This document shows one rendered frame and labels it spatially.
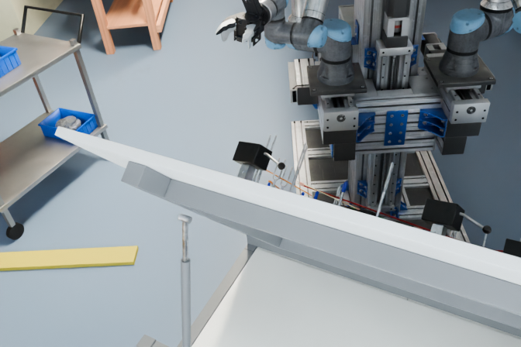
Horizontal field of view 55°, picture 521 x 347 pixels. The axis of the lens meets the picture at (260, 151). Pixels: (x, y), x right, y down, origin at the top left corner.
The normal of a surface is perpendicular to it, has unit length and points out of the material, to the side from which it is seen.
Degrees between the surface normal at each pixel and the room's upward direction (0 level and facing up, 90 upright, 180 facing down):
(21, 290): 0
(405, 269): 36
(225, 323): 0
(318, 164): 0
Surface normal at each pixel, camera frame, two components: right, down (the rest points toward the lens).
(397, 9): 0.00, 0.61
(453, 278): -0.33, -0.30
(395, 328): -0.07, -0.79
